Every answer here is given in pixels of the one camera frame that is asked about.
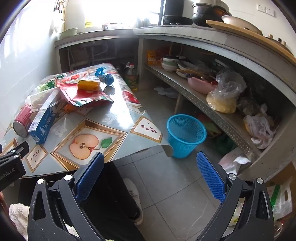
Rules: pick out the wall sockets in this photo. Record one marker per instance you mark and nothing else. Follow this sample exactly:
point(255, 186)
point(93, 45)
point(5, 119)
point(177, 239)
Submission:
point(267, 10)

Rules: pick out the clear plastic bag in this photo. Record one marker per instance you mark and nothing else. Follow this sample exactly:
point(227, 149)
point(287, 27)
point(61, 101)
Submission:
point(37, 99)

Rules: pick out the blue plastic wastebasket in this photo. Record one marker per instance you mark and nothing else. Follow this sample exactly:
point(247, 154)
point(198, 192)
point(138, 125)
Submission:
point(185, 141)

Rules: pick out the fruit print tablecloth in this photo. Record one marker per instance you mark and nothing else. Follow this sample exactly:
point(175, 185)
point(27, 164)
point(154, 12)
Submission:
point(111, 125)

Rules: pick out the crumpled clear plastic bags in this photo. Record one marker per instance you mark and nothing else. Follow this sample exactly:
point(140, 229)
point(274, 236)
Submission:
point(281, 201)

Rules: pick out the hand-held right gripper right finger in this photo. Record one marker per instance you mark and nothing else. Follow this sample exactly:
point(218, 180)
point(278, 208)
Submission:
point(210, 178)

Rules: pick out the black wok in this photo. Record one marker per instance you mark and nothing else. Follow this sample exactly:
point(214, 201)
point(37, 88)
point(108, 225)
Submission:
point(178, 20)

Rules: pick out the green plastic bag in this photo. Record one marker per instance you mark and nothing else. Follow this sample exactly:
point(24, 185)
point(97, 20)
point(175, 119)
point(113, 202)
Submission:
point(222, 141)

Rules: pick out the red snack bag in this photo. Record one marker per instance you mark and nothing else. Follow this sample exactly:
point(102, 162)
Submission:
point(87, 97)

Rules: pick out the pale green bowl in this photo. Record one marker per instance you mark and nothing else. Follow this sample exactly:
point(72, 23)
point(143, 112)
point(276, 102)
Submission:
point(68, 32)

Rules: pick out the plastic bag with yellow contents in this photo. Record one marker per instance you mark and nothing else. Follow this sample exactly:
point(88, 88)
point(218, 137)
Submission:
point(222, 102)

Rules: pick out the wooden board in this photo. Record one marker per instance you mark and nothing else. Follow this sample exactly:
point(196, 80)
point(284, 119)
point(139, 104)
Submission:
point(231, 29)

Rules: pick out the pink and white bag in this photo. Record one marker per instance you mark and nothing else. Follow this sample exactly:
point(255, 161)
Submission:
point(233, 162)

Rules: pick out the yellow cardboard box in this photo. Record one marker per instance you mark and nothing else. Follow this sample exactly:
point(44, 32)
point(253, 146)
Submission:
point(89, 85)

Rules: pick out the person's leg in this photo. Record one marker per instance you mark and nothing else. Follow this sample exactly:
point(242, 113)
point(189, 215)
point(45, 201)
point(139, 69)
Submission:
point(111, 197)

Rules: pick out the perforated metal shelf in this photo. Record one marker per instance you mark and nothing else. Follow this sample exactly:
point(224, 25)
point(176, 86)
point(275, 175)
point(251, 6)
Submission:
point(203, 102)

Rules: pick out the pink plastic basin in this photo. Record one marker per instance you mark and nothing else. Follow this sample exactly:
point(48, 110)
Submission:
point(198, 85)

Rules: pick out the cooking oil bottle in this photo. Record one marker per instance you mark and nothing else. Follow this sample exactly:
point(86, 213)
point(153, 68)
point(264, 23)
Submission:
point(131, 78)

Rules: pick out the white cloth on floor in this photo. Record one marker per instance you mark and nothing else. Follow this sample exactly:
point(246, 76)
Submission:
point(166, 92)

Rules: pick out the large white bowl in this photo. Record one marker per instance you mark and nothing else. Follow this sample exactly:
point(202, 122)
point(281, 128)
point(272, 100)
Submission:
point(240, 24)

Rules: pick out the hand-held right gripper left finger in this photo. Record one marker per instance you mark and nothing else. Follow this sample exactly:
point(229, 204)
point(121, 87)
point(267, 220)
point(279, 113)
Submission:
point(90, 177)

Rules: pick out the long blue cardboard box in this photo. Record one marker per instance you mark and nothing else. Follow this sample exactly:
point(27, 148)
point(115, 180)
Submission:
point(44, 125)

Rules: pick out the person's grey shoe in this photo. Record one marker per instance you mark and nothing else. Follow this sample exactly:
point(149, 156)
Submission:
point(134, 199)

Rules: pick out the stack of plates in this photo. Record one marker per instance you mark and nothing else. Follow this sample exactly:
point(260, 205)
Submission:
point(183, 69)

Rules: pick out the grey concrete counter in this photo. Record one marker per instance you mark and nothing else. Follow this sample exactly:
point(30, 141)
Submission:
point(208, 34)

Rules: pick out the yellow food packet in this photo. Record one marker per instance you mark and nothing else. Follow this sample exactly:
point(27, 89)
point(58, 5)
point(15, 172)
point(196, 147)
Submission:
point(151, 58)

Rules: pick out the red drink can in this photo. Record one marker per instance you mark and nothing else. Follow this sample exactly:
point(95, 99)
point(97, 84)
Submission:
point(23, 118)

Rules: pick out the bright blue plastic wrapper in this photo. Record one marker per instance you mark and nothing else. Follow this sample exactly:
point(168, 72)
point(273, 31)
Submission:
point(100, 71)

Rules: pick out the black cooking pots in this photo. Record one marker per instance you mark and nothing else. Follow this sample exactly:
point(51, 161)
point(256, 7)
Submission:
point(203, 16)

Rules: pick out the stack of white bowls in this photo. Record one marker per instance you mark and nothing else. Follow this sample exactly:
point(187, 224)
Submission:
point(168, 64)

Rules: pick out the pinkish crumpled plastic bag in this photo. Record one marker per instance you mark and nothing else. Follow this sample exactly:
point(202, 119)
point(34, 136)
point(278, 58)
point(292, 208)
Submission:
point(261, 129)

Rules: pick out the dark blue crumpled bag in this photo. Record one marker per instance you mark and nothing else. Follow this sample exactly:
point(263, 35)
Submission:
point(108, 80)

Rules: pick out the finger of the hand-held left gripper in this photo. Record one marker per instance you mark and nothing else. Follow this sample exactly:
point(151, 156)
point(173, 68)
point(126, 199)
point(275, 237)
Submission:
point(17, 150)

